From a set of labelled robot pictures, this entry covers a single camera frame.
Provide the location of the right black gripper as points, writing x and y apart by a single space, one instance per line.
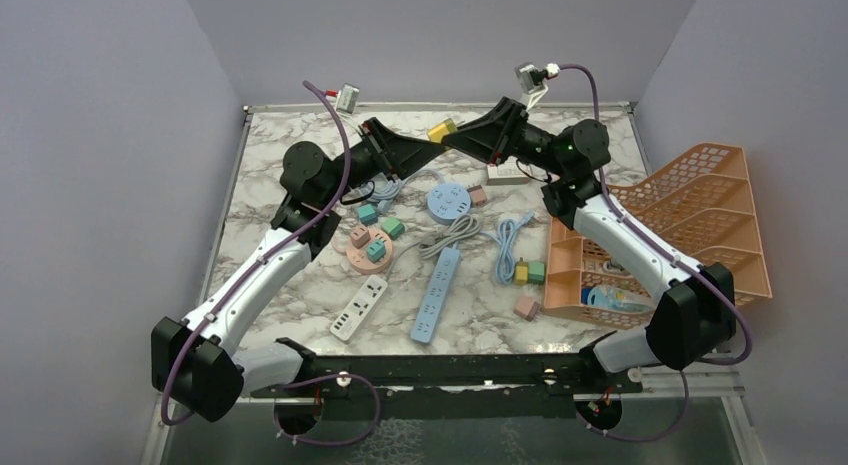
492 137

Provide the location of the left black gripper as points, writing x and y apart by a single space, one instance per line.
396 154

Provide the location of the yellow charger plug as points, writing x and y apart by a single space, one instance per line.
438 132

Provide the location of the pink charger plug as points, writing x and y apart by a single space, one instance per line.
360 236

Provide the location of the teal charger plug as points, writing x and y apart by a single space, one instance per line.
367 214
376 251

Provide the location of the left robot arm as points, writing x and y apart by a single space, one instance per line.
192 359

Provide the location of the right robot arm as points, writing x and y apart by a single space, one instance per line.
695 310

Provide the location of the green charger plug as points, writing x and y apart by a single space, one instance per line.
393 227

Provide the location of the white red small box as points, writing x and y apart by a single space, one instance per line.
505 175

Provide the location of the pink charger by blue strip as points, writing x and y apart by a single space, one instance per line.
477 195

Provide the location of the blue round power strip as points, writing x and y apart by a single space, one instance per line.
447 202

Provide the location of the pink round power strip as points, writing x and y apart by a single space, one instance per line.
359 261

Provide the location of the yellow charger near rack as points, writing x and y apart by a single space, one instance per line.
521 273

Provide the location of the blue long power strip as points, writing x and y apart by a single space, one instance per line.
435 296

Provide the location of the green charger near rack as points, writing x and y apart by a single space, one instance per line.
536 272

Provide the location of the white power strip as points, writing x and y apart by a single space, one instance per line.
358 308

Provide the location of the pink charger front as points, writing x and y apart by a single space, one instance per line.
527 308

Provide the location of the orange plastic file rack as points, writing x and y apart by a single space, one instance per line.
701 203

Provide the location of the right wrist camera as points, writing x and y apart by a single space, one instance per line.
533 81

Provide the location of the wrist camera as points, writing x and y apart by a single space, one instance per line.
533 81
346 99

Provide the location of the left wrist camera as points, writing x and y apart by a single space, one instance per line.
346 99

